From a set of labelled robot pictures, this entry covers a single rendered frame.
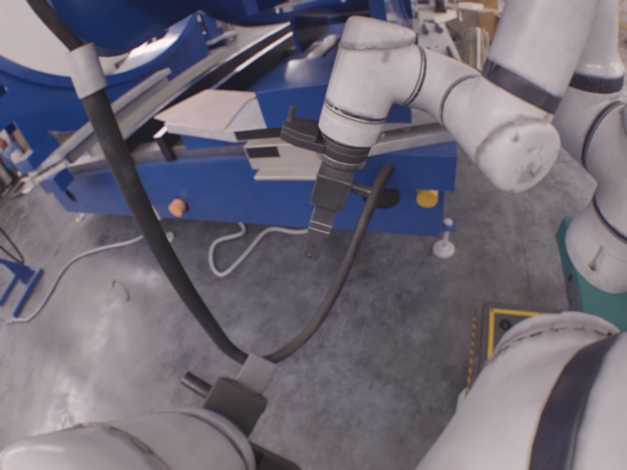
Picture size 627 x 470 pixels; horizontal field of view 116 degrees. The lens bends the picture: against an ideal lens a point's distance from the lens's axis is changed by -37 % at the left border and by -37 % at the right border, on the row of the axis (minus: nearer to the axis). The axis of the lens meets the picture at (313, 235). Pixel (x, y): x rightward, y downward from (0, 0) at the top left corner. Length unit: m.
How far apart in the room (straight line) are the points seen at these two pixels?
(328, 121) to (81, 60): 0.30
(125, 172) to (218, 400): 0.25
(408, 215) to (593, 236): 0.82
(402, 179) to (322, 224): 0.38
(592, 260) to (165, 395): 1.52
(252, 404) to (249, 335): 1.12
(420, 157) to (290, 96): 0.31
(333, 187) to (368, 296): 0.97
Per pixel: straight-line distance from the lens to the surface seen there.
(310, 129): 0.44
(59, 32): 0.35
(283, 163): 0.74
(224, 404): 0.28
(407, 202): 1.20
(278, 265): 1.54
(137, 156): 1.78
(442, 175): 0.74
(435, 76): 0.40
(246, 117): 0.83
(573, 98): 0.58
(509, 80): 0.31
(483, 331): 0.95
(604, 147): 0.55
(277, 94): 0.67
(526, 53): 0.30
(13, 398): 2.60
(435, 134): 0.73
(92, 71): 0.35
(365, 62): 0.37
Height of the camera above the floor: 1.15
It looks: 45 degrees down
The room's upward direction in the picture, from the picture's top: 17 degrees counter-clockwise
